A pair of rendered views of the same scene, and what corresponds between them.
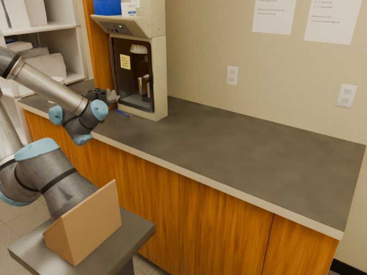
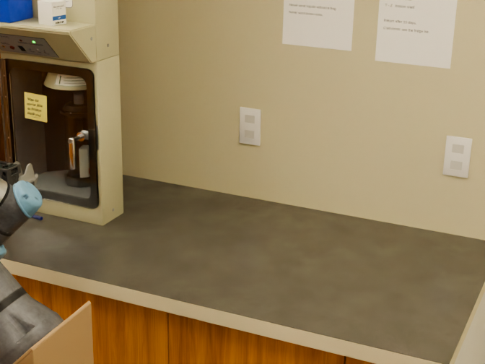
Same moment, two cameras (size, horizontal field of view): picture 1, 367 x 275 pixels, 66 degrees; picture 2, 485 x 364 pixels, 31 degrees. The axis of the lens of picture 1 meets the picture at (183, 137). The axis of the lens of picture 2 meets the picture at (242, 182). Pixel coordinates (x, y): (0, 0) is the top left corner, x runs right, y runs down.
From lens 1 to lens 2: 0.86 m
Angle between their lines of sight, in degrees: 13
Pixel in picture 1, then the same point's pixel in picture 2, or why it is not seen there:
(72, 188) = (32, 314)
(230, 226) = not seen: outside the picture
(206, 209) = not seen: outside the picture
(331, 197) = (434, 323)
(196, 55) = (173, 87)
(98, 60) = not seen: outside the picture
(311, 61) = (391, 97)
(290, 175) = (369, 298)
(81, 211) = (52, 345)
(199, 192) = (210, 347)
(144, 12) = (82, 16)
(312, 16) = (385, 19)
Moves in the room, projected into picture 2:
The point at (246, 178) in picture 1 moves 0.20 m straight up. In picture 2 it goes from (293, 308) to (296, 228)
